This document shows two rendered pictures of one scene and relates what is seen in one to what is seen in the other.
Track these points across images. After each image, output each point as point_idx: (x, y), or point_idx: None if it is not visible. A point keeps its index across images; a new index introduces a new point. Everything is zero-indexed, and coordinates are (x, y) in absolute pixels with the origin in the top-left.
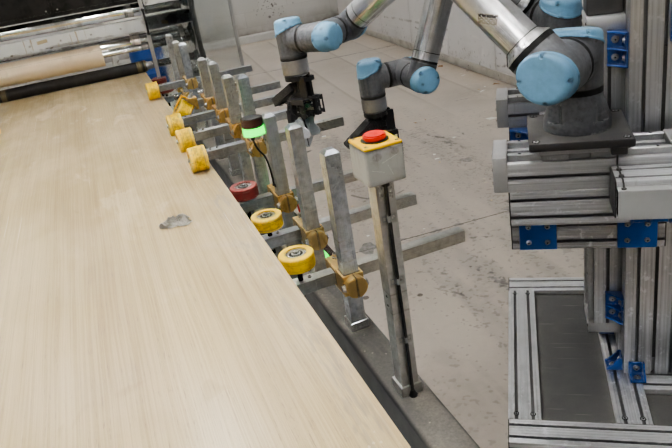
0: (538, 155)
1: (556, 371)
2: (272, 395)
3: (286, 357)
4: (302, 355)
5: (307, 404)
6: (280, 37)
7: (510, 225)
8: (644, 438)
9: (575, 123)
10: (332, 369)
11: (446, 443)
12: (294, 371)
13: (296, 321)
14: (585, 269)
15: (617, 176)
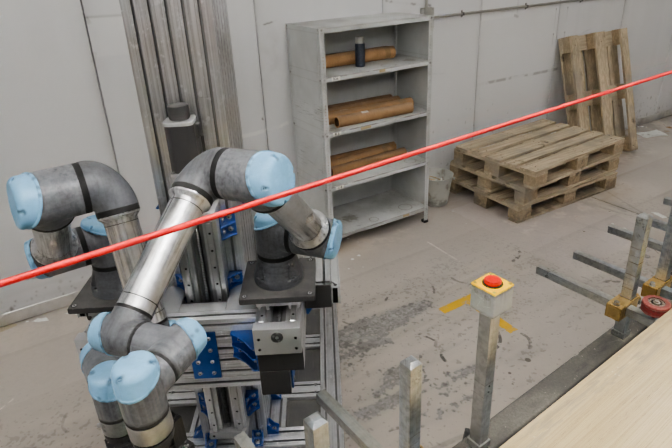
0: (296, 306)
1: None
2: (616, 430)
3: (577, 435)
4: (569, 426)
5: (610, 409)
6: (156, 388)
7: (304, 368)
8: (333, 430)
9: (301, 269)
10: (572, 405)
11: (518, 416)
12: (587, 425)
13: (533, 442)
14: (213, 407)
15: (322, 283)
